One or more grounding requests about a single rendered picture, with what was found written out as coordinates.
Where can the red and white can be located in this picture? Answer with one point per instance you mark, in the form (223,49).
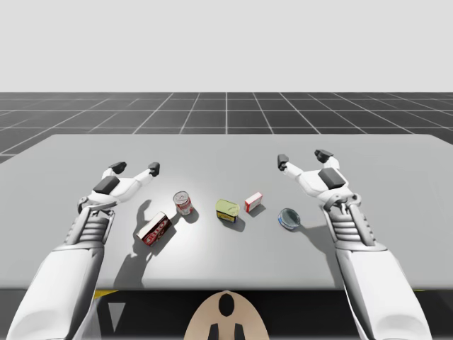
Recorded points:
(183,203)

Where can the red and white carton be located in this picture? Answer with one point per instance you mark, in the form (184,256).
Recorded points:
(253,202)

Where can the tan robot part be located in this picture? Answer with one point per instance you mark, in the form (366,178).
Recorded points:
(226,317)

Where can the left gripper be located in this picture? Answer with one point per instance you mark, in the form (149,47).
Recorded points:
(114,188)

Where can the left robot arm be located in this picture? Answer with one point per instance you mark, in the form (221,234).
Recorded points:
(60,269)

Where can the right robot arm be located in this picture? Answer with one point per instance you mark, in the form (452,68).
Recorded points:
(371,269)

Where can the green and blue rectangular can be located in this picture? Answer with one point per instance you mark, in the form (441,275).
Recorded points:
(226,210)

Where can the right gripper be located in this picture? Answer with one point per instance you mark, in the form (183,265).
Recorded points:
(323,184)

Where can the blue flat can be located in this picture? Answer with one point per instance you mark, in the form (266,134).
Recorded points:
(289,218)

